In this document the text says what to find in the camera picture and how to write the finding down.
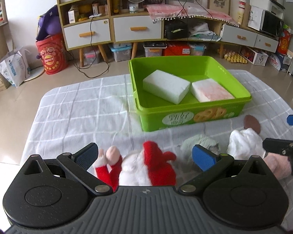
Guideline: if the yellow egg tray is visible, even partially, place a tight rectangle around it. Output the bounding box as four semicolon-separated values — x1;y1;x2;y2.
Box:
224;52;248;64

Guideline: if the white foam sponge block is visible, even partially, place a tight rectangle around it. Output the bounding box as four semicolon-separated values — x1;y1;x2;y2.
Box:
142;70;191;105

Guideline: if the clear storage box blue lid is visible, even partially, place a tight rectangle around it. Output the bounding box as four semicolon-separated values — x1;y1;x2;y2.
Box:
109;43;132;62

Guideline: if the microwave oven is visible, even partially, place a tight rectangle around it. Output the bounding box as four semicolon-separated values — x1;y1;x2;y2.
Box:
248;6;284;37

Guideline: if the red cardboard box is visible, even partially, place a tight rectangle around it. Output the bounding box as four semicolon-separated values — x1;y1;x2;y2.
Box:
163;41;190;56

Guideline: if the black bag on shelf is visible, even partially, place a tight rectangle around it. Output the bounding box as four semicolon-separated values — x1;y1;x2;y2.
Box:
164;19;189;40

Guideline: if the green plastic bin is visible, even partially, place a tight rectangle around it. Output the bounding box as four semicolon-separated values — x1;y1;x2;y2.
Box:
128;55;253;133

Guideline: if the pink lace cabinet cloth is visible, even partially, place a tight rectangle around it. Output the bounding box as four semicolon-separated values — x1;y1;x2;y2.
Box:
145;4;239;27

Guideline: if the white towel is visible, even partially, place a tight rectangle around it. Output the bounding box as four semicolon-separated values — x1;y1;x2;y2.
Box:
227;128;266;160

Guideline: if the brown round pad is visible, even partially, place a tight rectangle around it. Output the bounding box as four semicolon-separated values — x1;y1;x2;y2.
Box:
244;115;261;134

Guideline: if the red snack bucket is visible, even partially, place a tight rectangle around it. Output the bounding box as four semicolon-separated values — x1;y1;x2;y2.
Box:
36;33;68;75

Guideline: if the pink fluffy plush toy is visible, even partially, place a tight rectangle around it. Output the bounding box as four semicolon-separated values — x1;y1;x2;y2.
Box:
264;153;292;180

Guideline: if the wooden tv cabinet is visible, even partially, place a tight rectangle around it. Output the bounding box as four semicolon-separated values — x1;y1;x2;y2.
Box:
57;0;278;66

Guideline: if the purple plush toy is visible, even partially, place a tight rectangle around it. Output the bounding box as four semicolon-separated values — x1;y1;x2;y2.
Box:
36;5;62;41

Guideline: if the red santa plush toy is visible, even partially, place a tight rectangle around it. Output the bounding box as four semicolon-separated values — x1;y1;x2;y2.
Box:
93;141;177;191

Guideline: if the pink stained sponge block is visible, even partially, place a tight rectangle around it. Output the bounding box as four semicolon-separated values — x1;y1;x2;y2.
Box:
191;78;234;103

